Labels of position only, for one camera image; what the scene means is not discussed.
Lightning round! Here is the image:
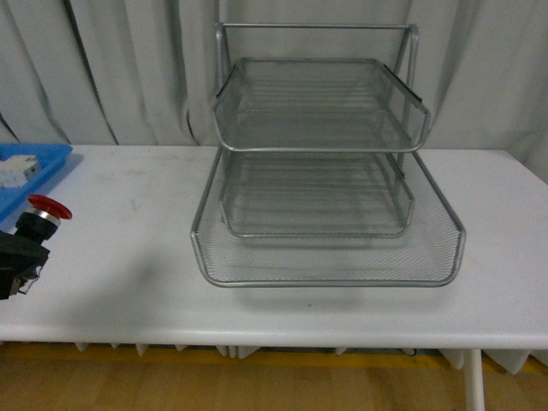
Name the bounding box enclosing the black gripper finger holding button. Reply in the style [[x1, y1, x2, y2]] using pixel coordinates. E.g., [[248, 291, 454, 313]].
[[1, 231, 50, 300]]

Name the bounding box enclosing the blue plastic tray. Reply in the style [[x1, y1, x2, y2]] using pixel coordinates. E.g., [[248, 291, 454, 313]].
[[1, 144, 73, 220]]

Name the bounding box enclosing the white curtain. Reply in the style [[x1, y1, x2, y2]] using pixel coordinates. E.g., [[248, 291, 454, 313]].
[[1, 1, 547, 167]]

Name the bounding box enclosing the red emergency stop button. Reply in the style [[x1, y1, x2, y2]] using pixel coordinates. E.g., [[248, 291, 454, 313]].
[[12, 194, 74, 296]]

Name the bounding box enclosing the silver mesh document rack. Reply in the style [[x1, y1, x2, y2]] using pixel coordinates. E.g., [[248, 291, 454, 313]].
[[191, 22, 466, 288]]

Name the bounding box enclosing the white circuit breaker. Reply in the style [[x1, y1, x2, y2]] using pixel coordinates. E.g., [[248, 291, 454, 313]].
[[1, 154, 42, 188]]

